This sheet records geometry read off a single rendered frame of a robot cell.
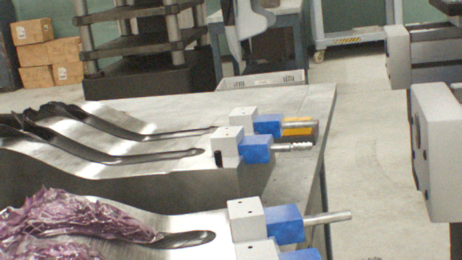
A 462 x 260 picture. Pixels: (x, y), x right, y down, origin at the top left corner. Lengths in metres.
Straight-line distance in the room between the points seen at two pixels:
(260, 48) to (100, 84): 2.25
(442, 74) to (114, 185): 0.54
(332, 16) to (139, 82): 3.12
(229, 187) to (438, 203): 0.31
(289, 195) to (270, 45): 5.66
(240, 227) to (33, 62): 7.12
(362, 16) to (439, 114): 6.71
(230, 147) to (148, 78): 4.02
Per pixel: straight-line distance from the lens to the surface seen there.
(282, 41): 6.44
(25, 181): 0.85
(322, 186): 1.60
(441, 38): 0.99
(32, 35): 7.58
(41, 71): 7.61
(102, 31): 7.65
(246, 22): 0.82
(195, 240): 0.64
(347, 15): 7.18
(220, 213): 0.68
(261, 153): 0.76
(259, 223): 0.60
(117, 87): 4.86
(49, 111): 0.98
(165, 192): 0.76
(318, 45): 6.47
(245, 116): 0.86
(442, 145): 0.48
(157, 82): 4.75
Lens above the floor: 1.13
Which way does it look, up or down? 16 degrees down
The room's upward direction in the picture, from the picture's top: 7 degrees counter-clockwise
